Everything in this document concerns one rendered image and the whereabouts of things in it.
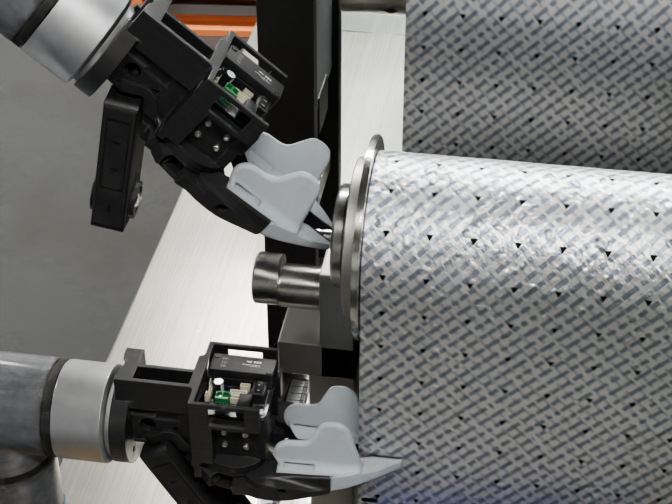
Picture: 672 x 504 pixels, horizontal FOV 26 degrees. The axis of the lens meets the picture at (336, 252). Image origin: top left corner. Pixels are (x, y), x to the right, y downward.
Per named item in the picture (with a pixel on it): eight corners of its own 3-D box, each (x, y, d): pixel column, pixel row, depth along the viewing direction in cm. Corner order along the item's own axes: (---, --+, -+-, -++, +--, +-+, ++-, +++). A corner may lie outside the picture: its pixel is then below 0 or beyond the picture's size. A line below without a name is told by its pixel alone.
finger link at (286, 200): (362, 230, 101) (260, 145, 99) (309, 277, 104) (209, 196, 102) (370, 206, 103) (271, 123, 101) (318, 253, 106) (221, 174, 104)
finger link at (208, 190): (265, 234, 101) (166, 153, 99) (252, 246, 102) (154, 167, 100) (281, 198, 105) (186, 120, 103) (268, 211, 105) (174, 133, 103)
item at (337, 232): (325, 280, 100) (337, 292, 107) (354, 283, 100) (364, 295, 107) (337, 173, 101) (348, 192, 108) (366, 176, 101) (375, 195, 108)
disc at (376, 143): (377, 255, 114) (380, 94, 105) (384, 255, 114) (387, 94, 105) (349, 383, 103) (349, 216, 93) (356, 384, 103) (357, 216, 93)
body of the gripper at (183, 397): (267, 415, 102) (101, 397, 103) (271, 502, 107) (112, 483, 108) (287, 346, 108) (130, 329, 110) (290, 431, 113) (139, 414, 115)
